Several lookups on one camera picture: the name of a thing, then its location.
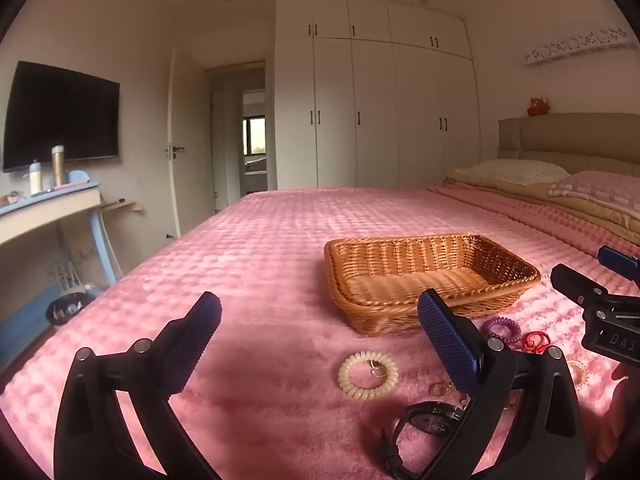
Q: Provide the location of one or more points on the gold thermos bottle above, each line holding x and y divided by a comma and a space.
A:
58, 165

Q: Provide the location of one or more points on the beige bed headboard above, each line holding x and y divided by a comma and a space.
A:
575, 140

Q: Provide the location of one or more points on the white dotted pillow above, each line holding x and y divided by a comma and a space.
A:
510, 171

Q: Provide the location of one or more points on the black round floor object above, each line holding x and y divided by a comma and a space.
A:
67, 310

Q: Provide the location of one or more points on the pink pillow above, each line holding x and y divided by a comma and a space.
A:
605, 190

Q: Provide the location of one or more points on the red plush toy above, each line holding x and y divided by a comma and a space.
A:
538, 106

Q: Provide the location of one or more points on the beige quilt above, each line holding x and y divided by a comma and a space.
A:
575, 207

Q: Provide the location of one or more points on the white room door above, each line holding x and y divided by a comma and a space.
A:
187, 140

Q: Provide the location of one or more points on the pink plush blanket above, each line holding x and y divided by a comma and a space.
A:
250, 260

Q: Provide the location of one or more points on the blue desk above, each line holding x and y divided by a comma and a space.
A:
50, 210

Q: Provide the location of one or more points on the white bottle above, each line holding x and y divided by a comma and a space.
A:
35, 180

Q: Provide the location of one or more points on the black wall television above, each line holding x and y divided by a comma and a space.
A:
60, 115

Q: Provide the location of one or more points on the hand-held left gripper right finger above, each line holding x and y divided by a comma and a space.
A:
447, 340

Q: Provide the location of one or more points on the white wardrobe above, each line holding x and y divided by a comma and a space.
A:
375, 110

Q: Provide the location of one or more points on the person's right hand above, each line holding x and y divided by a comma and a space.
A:
622, 410

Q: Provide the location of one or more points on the black wrist watch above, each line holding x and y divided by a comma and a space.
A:
427, 417

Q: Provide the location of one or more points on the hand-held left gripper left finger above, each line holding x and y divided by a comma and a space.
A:
197, 332

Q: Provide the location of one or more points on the window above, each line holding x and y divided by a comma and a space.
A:
253, 135

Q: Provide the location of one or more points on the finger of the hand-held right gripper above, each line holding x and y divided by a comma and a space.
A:
620, 259
575, 282

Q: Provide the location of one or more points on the white carved wall shelf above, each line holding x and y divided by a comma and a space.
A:
575, 47

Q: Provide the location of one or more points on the brown wicker basket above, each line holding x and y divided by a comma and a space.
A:
400, 280

